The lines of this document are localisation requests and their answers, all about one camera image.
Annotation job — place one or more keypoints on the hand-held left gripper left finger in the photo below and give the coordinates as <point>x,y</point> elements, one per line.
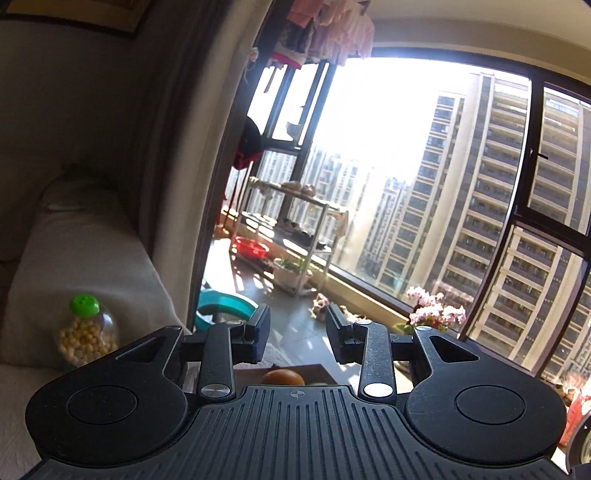
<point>258,339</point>

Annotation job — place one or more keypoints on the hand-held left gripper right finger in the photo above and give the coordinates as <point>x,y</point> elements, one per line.
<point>337,339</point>

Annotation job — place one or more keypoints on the large tangerine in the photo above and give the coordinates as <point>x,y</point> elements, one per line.
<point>282,377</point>

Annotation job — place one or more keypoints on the shoes on floor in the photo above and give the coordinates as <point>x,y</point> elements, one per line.
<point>322,307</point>

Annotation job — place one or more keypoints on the teal plastic stool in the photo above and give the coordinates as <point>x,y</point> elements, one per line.
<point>226,307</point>

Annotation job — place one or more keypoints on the potted plant in white pot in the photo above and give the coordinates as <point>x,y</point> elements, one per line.
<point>293,274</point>

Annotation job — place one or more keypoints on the red plastic basin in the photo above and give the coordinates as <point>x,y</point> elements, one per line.
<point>249,248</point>

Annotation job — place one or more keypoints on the pink orchid flowers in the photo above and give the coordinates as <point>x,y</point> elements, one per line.
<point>436,314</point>

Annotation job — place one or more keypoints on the white shoe rack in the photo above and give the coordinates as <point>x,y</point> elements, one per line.
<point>295,230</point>

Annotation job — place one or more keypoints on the green candy dispenser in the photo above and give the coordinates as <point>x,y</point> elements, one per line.
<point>87,332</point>

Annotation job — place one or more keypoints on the apartment building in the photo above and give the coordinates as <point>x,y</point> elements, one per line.
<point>461,207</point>

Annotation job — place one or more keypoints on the grey curtain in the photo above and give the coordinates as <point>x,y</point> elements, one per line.
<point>184,161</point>

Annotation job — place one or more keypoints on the dark and red hanging garment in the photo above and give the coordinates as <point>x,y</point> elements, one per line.
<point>249,143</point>

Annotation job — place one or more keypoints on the white sofa cover cloth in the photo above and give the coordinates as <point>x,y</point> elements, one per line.
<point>78,258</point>

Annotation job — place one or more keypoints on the beige sofa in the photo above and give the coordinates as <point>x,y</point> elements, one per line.
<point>23,207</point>

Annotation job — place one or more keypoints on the pink hanging clothes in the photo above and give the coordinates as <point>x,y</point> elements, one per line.
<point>332,27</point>

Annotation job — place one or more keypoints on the wide framed picture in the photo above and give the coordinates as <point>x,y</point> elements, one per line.
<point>69,11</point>

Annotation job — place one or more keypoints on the dark window frame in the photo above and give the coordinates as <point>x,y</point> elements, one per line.
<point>526,194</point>

